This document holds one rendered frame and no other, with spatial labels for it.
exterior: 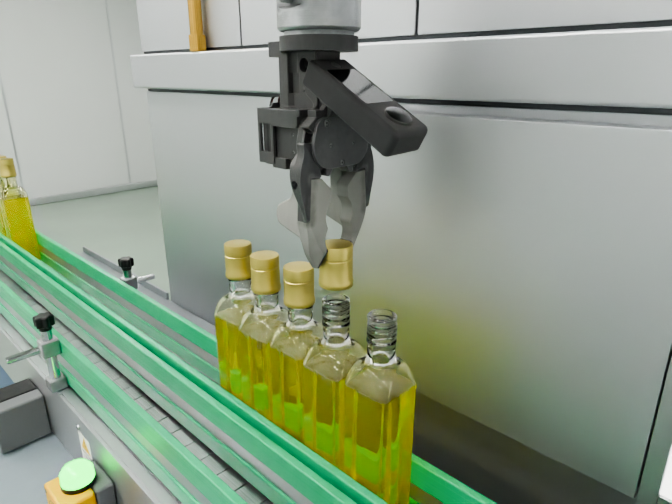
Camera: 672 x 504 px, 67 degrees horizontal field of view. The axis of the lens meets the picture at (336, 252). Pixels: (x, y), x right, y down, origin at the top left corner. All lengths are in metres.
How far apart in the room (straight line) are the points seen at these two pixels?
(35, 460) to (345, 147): 0.78
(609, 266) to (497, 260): 0.11
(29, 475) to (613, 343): 0.87
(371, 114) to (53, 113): 6.15
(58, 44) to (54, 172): 1.36
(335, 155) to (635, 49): 0.26
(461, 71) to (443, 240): 0.18
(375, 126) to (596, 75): 0.19
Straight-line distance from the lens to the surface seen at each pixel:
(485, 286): 0.57
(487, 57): 0.54
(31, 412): 1.06
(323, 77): 0.46
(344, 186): 0.50
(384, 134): 0.42
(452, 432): 0.72
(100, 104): 6.68
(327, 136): 0.47
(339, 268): 0.50
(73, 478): 0.83
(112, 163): 6.77
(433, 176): 0.57
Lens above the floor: 1.36
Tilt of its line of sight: 19 degrees down
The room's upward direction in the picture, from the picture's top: straight up
